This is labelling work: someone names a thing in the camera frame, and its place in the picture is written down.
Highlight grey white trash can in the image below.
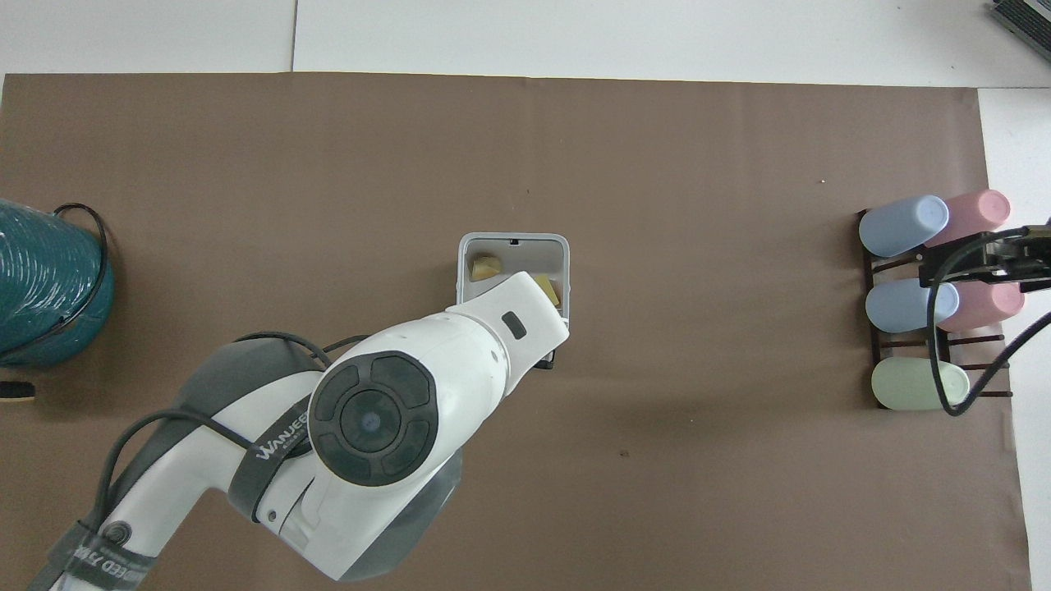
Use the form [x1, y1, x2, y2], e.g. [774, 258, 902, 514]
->
[457, 233, 571, 371]

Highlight blue cup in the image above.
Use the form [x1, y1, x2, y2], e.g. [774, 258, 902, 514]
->
[859, 195, 951, 259]
[865, 278, 961, 334]

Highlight pink cup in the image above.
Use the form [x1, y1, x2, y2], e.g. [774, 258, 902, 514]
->
[925, 189, 1012, 248]
[936, 280, 1026, 333]

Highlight dark brown cup rack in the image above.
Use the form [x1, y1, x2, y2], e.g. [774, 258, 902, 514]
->
[856, 208, 1016, 410]

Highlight pale green cup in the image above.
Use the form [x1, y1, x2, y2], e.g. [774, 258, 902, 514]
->
[871, 357, 971, 412]

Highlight grey keyboard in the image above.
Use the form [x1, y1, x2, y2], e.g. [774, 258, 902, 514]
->
[989, 0, 1051, 39]

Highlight teal woven basket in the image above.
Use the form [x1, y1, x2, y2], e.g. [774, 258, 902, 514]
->
[0, 198, 117, 369]

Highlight black cable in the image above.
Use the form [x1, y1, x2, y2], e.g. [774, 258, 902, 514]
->
[926, 231, 1051, 418]
[92, 331, 370, 533]

